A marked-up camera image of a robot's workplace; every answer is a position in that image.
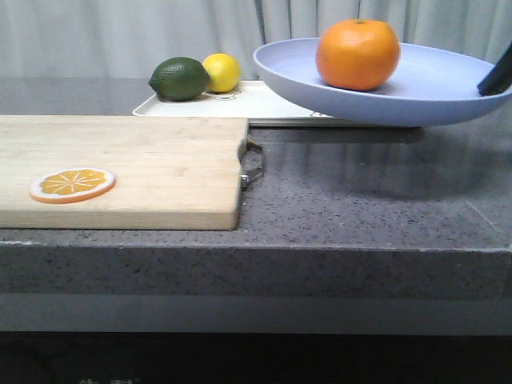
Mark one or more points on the orange fruit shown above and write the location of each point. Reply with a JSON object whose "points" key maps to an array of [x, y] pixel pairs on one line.
{"points": [[357, 54]]}

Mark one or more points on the grey curtain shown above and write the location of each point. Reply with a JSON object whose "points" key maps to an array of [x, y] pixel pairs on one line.
{"points": [[127, 39]]}

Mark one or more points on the light blue plate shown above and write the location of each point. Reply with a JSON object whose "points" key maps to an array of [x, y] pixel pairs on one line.
{"points": [[430, 87]]}

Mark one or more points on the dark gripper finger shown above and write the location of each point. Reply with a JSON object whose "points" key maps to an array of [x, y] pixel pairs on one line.
{"points": [[498, 79]]}

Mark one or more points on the metal cutting board handle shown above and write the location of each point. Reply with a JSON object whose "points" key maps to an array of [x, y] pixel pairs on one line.
{"points": [[251, 158]]}

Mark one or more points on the cream white tray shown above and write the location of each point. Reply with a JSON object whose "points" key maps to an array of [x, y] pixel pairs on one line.
{"points": [[252, 100]]}

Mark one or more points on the wooden cutting board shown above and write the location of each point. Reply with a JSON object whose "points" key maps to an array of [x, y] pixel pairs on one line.
{"points": [[171, 173]]}

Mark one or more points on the yellow lemon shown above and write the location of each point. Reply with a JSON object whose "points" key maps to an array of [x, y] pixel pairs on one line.
{"points": [[224, 72]]}

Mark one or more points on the orange slice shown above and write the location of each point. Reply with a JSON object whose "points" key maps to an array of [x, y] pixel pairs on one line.
{"points": [[72, 185]]}

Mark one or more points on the green lime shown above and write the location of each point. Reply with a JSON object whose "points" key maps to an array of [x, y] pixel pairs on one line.
{"points": [[179, 79]]}

